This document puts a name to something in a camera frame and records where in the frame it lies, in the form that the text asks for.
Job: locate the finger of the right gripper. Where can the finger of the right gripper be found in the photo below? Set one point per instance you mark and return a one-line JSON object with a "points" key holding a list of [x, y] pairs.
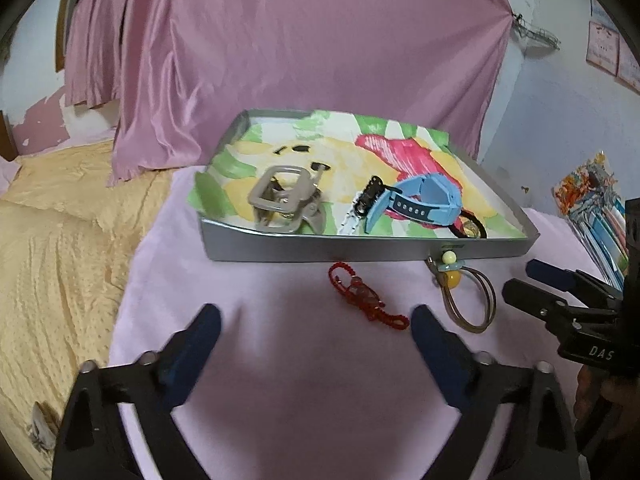
{"points": [[560, 318], [565, 274]]}

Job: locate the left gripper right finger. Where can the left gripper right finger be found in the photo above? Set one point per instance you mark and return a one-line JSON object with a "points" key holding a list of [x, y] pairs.
{"points": [[539, 442]]}

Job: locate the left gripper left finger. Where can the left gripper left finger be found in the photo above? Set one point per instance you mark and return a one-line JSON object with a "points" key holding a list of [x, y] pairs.
{"points": [[92, 442]]}

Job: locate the brown hair tie yellow bead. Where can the brown hair tie yellow bead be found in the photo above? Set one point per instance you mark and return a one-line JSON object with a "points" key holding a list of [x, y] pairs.
{"points": [[469, 298]]}

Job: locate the right hand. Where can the right hand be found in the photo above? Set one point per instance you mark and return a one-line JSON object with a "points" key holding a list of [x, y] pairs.
{"points": [[618, 397]]}

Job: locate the stack of books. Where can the stack of books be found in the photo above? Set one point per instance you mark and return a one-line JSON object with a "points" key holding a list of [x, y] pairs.
{"points": [[600, 227]]}

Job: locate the pink table cloth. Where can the pink table cloth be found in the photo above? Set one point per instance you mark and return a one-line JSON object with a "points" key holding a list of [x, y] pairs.
{"points": [[300, 384]]}

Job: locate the blue smart watch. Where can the blue smart watch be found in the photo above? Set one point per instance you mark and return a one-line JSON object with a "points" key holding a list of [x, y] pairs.
{"points": [[427, 198]]}

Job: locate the grey tray box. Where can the grey tray box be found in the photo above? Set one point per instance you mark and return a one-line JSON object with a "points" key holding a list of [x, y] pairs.
{"points": [[393, 238]]}

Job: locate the yellow bedspread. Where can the yellow bedspread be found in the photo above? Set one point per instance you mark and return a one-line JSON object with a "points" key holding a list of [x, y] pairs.
{"points": [[67, 239]]}

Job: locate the beige claw hair clip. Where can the beige claw hair clip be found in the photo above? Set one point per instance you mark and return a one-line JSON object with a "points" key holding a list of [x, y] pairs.
{"points": [[285, 197]]}

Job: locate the colourful cartoon towel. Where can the colourful cartoon towel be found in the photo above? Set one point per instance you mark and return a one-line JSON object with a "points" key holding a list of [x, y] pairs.
{"points": [[353, 148]]}

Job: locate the pink cloth on headboard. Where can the pink cloth on headboard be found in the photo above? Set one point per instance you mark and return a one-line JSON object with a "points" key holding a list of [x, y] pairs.
{"points": [[8, 172]]}

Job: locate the wooden headboard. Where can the wooden headboard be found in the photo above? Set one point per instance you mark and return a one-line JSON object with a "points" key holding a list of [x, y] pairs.
{"points": [[8, 149]]}

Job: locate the large pink curtain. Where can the large pink curtain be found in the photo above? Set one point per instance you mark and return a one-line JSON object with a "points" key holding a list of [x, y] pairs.
{"points": [[190, 66]]}

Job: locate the certificates on wall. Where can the certificates on wall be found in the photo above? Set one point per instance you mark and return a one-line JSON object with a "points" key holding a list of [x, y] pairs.
{"points": [[607, 48]]}

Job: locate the wire wall rack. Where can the wire wall rack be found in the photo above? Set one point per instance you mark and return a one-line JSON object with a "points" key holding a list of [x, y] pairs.
{"points": [[538, 35]]}

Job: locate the wooden window frame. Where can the wooden window frame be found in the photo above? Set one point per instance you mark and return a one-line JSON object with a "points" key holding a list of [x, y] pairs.
{"points": [[65, 11]]}

